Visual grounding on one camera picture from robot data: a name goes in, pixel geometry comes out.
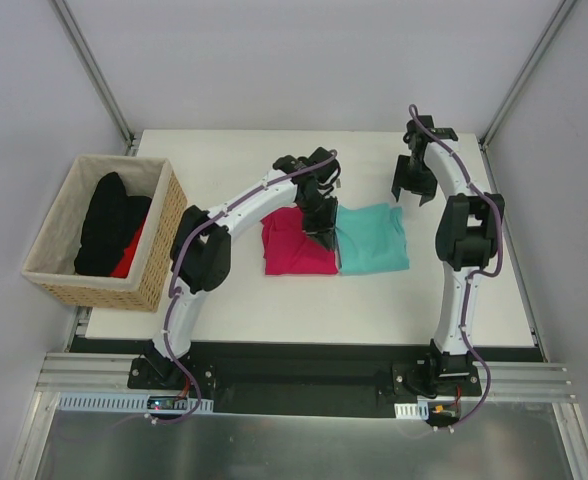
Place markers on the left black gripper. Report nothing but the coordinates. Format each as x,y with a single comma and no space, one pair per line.
321,216

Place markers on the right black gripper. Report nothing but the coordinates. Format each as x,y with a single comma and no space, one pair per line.
415,174

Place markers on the pink t shirt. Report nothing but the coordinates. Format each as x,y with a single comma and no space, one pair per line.
289,251

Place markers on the teal t shirt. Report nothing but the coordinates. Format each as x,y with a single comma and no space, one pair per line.
371,240

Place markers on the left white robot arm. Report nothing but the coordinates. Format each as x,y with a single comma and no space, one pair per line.
201,254

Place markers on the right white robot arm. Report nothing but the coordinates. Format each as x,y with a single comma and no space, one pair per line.
469,237

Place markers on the red t shirt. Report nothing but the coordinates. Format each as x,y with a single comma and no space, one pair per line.
122,268

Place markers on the black t shirt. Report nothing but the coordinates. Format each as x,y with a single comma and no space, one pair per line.
112,215

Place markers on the wicker laundry basket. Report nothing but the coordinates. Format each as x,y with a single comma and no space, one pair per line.
50,262

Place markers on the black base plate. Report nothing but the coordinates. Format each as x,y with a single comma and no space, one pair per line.
304,375

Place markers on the right white cable duct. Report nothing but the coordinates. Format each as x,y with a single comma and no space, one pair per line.
411,411

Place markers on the white cable duct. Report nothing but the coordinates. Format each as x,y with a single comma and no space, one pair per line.
132,403
411,411

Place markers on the left rear aluminium post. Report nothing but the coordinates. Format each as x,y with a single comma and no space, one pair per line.
85,55

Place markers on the aluminium post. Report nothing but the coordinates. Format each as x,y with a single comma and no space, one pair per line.
85,55
558,19

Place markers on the right rear aluminium post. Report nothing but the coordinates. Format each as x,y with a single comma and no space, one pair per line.
558,19

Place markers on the aluminium rail frame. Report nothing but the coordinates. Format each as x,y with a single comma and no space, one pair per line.
531,422

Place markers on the left white cable duct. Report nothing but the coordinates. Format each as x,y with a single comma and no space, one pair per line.
132,403

